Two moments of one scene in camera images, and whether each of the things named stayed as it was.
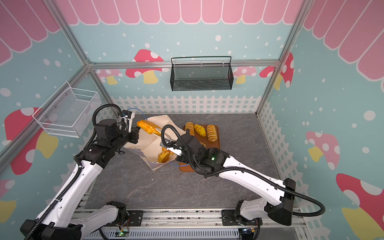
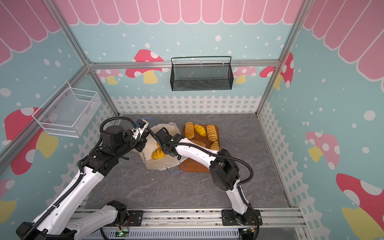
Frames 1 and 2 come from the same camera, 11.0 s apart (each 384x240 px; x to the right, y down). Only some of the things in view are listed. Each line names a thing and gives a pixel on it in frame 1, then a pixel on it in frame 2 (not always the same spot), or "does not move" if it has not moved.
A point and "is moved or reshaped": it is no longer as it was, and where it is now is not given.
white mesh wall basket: x=64 y=113 does not move
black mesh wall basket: x=211 y=73 does not move
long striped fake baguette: x=149 y=127 to x=215 y=146
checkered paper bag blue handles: x=157 y=140 is moved or reshaped
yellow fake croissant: x=200 y=130 does not move
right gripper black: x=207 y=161 to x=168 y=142
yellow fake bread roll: x=212 y=135 does not move
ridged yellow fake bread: x=190 y=125 does not move
